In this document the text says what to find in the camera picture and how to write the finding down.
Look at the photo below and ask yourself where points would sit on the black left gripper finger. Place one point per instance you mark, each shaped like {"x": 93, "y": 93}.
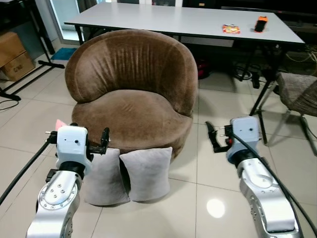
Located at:
{"x": 51, "y": 137}
{"x": 105, "y": 138}

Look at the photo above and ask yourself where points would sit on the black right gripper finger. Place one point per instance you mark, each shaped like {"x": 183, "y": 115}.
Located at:
{"x": 211, "y": 135}

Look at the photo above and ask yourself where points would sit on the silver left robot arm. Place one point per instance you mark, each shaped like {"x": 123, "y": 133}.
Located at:
{"x": 57, "y": 203}

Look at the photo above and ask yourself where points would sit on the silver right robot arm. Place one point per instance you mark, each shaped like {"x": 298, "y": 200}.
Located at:
{"x": 267, "y": 198}

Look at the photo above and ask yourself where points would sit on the pink pillow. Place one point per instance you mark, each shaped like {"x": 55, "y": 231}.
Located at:
{"x": 60, "y": 124}

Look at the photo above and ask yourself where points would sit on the grey square pillow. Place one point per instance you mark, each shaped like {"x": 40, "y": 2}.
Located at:
{"x": 147, "y": 173}
{"x": 105, "y": 178}

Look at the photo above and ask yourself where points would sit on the blue floor mat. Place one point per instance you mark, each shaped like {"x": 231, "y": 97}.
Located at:
{"x": 64, "y": 53}

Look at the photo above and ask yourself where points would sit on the brown velvet round armchair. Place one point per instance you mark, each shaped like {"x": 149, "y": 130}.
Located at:
{"x": 133, "y": 114}

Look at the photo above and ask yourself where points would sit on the grey fabric metal-leg chair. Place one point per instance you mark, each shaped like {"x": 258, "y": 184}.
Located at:
{"x": 298, "y": 91}

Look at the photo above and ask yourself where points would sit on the dark red round appliance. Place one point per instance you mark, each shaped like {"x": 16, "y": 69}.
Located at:
{"x": 203, "y": 69}

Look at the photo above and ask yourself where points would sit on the brown cardboard box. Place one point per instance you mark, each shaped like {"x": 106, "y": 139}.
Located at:
{"x": 14, "y": 57}

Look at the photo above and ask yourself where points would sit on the black metal rack stand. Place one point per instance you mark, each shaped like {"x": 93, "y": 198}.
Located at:
{"x": 35, "y": 37}

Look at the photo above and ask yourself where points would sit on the red yellow snack packet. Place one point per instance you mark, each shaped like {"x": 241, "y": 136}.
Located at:
{"x": 231, "y": 29}

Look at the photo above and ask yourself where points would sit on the orange black handheld device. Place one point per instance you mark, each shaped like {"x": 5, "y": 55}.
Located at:
{"x": 260, "y": 24}

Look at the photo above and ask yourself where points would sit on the grey folding table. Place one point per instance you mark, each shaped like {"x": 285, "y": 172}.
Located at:
{"x": 163, "y": 21}

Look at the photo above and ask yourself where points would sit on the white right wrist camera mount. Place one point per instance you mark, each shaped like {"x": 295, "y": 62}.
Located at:
{"x": 245, "y": 133}

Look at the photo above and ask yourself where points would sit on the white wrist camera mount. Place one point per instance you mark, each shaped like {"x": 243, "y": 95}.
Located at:
{"x": 245, "y": 133}
{"x": 72, "y": 144}

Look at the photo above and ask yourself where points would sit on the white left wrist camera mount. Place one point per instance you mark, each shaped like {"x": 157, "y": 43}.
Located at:
{"x": 72, "y": 144}

